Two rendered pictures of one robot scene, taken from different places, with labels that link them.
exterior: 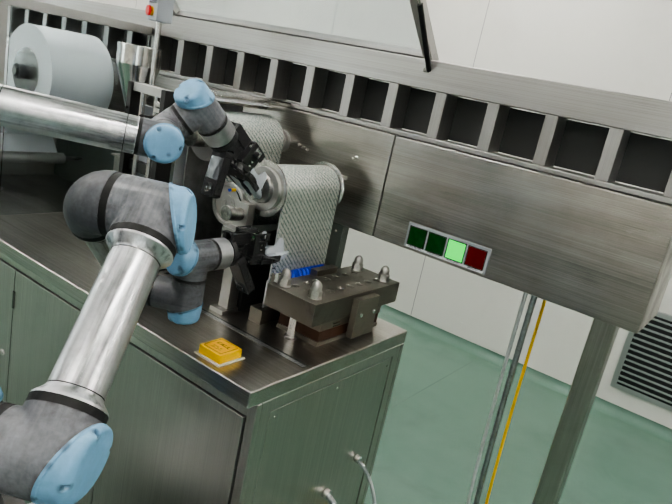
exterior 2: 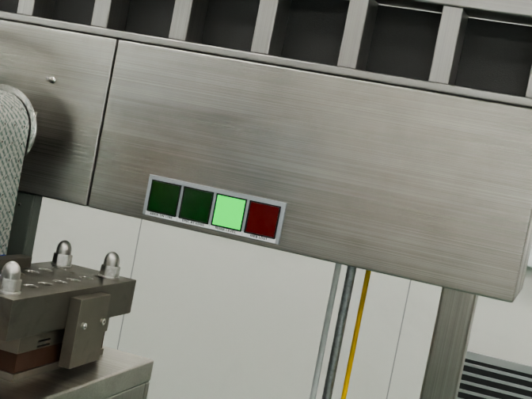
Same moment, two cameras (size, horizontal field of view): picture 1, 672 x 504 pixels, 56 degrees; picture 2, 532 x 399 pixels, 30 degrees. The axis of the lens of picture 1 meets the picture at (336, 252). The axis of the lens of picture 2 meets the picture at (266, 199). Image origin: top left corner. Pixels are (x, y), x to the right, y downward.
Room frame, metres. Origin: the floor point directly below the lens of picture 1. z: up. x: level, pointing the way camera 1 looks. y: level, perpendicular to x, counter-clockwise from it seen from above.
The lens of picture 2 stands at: (0.04, 0.11, 1.30)
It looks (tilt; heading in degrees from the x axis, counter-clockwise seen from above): 3 degrees down; 343
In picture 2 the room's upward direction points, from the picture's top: 11 degrees clockwise
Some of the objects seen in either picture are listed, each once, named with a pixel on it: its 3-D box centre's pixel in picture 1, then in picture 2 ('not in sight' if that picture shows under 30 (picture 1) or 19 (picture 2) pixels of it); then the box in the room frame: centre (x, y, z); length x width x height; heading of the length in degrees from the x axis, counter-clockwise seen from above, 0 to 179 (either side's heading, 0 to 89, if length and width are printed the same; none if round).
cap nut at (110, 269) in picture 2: (384, 273); (111, 264); (1.75, -0.15, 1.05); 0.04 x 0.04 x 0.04
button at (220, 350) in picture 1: (220, 350); not in sight; (1.32, 0.21, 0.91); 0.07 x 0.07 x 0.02; 56
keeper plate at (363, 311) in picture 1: (363, 315); (86, 329); (1.60, -0.11, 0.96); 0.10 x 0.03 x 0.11; 146
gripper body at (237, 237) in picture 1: (242, 247); not in sight; (1.48, 0.23, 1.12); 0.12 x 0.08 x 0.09; 146
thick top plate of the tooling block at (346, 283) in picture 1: (336, 292); (35, 295); (1.64, -0.02, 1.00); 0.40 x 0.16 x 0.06; 146
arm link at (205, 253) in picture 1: (192, 258); not in sight; (1.35, 0.32, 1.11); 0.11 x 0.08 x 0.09; 146
